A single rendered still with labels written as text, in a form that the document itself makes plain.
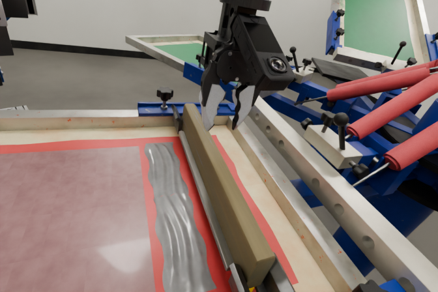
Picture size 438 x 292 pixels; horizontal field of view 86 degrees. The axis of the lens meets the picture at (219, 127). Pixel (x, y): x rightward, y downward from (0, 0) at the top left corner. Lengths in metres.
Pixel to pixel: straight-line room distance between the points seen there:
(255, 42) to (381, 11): 1.71
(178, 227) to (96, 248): 0.13
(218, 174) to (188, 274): 0.15
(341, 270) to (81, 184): 0.48
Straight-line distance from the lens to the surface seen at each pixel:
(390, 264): 0.49
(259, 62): 0.28
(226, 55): 0.34
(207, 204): 0.44
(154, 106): 0.69
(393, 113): 0.81
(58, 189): 0.54
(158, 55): 1.23
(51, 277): 0.44
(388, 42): 1.79
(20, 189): 0.56
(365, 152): 0.71
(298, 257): 0.49
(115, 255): 0.44
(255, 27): 0.33
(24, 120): 0.70
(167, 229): 0.44
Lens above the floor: 1.33
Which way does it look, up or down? 31 degrees down
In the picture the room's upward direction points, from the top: 13 degrees clockwise
